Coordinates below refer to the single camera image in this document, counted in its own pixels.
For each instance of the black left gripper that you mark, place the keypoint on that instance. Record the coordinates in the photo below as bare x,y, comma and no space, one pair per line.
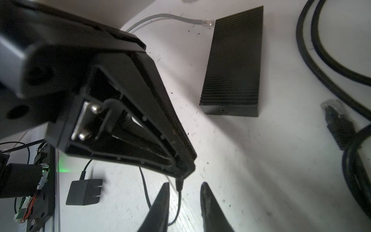
45,53

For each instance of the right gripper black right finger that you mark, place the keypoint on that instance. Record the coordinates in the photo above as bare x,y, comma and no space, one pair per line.
214,219

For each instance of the black wall plug adapter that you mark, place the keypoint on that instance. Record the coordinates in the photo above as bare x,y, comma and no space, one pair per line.
87,192

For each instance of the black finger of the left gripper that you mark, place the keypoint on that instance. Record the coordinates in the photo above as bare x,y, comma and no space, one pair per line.
122,113

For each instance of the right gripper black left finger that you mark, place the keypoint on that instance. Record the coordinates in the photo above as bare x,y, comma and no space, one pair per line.
158,216

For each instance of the black ribbed power brick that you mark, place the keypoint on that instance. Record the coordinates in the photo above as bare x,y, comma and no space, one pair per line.
232,81

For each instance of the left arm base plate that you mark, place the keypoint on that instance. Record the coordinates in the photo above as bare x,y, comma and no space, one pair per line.
43,206

